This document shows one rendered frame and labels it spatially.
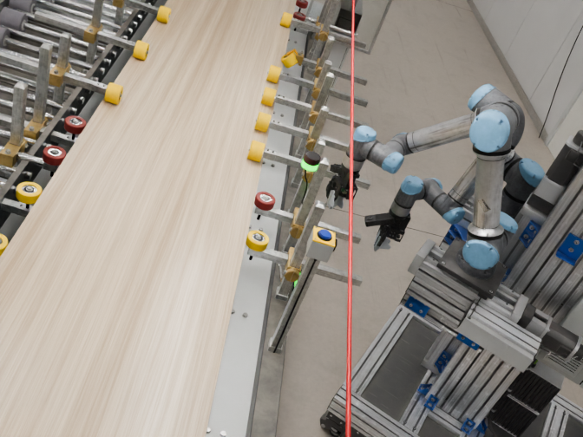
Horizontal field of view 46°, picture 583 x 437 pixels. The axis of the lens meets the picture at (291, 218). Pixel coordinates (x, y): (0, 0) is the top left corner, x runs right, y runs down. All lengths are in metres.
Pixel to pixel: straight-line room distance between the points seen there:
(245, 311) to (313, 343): 0.94
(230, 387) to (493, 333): 0.92
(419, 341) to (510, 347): 1.01
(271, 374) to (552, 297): 1.11
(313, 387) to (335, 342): 0.34
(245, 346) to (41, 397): 0.85
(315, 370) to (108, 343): 1.56
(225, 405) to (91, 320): 0.54
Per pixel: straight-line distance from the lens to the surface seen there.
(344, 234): 2.74
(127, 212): 2.43
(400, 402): 3.16
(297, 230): 2.65
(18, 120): 2.65
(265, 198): 2.67
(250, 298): 2.65
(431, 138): 2.42
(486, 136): 2.18
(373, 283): 3.97
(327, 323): 3.61
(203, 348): 2.06
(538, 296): 2.76
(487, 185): 2.26
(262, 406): 2.24
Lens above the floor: 2.44
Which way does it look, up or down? 36 degrees down
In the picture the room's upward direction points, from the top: 22 degrees clockwise
